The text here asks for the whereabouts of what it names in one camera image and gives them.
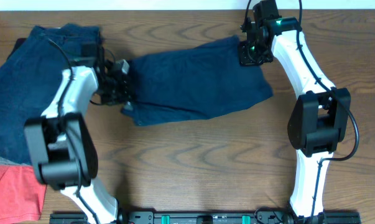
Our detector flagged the navy blue shorts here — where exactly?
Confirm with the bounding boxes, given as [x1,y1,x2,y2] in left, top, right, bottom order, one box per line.
[121,35,273,126]

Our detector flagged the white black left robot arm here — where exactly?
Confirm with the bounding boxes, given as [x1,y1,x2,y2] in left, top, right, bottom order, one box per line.
[24,43,134,223]

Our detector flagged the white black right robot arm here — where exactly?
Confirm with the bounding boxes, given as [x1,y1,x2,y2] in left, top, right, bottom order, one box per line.
[238,0,359,223]

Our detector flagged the dark blue denim shorts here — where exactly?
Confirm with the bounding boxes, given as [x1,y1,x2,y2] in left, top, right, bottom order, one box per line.
[0,24,101,164]

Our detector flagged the red cloth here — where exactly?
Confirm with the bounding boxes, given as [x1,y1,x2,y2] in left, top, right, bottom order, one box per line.
[0,166,47,223]

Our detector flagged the black mounting rail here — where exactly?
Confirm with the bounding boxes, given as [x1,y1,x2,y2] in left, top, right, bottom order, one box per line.
[49,211,361,224]

